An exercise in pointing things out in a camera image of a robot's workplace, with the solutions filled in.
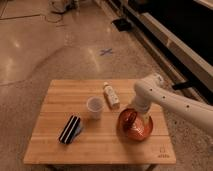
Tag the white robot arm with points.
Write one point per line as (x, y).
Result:
(149, 89)

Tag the small white bottle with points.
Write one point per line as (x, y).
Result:
(111, 96)

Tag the blue tape cross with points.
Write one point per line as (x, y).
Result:
(106, 51)

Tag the wooden table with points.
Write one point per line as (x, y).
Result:
(99, 142)

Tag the orange bowl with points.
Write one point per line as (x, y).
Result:
(134, 125)

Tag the black striped eraser block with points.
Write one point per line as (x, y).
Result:
(72, 129)

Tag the black floor box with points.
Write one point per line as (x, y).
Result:
(122, 24)

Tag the white device on floor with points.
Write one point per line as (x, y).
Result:
(61, 6)

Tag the long wall shelf rail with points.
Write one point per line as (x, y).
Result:
(183, 32)

